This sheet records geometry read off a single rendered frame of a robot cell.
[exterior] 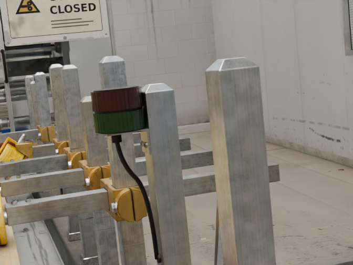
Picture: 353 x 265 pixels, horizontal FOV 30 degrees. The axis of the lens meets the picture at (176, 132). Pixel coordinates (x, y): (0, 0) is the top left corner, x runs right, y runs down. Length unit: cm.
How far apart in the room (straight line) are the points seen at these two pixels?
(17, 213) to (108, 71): 26
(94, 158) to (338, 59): 501
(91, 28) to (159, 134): 232
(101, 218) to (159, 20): 838
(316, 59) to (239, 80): 605
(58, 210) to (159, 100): 36
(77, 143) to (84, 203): 46
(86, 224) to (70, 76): 34
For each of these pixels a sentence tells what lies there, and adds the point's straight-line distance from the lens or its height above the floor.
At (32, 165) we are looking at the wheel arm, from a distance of 155.
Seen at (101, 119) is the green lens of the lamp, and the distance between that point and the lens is 75.
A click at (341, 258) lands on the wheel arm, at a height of 86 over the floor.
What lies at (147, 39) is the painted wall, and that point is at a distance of 955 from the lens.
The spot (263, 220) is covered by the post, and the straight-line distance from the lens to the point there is 55.
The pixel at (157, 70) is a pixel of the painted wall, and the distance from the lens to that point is 957.
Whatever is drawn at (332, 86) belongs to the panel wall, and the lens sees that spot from 631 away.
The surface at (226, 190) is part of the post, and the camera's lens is 54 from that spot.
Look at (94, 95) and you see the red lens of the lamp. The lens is 76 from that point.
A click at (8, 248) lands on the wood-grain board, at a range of 105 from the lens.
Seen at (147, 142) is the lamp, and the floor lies 107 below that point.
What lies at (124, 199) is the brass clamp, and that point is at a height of 96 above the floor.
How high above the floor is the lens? 117
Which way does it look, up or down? 7 degrees down
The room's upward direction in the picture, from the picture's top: 6 degrees counter-clockwise
